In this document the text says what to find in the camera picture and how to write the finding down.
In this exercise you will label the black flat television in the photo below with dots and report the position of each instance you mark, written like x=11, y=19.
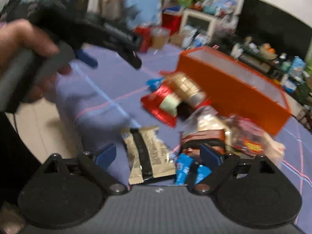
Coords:
x=273, y=24

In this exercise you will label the blue star print cloth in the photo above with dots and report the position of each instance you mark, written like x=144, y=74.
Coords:
x=142, y=4

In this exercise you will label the cream black snack bar packet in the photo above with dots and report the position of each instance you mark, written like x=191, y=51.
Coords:
x=158, y=156

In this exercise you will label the orange cardboard box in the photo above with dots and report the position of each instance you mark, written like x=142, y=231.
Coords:
x=219, y=85

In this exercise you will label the white glass door cabinet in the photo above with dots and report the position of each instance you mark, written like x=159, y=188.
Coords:
x=187, y=17

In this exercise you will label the clear red label snack packet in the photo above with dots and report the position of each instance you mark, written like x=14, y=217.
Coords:
x=248, y=136

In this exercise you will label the small blue snack packet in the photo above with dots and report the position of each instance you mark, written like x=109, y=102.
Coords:
x=182, y=170
x=201, y=174

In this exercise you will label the gold snack packet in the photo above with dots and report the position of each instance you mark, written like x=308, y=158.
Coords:
x=182, y=84

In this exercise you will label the tiny blue candy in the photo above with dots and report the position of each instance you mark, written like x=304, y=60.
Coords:
x=154, y=83

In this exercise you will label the fruit bowl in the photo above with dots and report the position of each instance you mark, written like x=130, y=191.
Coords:
x=268, y=50

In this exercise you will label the person's left hand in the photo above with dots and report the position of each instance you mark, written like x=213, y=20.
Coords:
x=26, y=39

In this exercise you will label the red storage box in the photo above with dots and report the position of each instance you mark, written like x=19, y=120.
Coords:
x=171, y=22

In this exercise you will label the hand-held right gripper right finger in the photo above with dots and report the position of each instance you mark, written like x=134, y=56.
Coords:
x=209, y=154

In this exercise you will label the red foil snack packet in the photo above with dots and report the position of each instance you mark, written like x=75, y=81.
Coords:
x=156, y=100

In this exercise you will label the clear plastic jar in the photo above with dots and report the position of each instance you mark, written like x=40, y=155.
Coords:
x=160, y=39

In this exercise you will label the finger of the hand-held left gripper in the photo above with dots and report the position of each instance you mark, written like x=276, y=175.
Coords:
x=121, y=41
x=86, y=59

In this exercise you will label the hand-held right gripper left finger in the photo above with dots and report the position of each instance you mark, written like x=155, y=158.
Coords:
x=106, y=154

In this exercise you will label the white blue plastic bag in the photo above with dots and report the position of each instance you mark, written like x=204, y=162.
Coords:
x=195, y=36

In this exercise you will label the brown clear snack bag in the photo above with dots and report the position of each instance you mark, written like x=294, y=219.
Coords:
x=204, y=124

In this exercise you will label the purple checked mat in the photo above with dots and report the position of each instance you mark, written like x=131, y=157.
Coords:
x=102, y=82

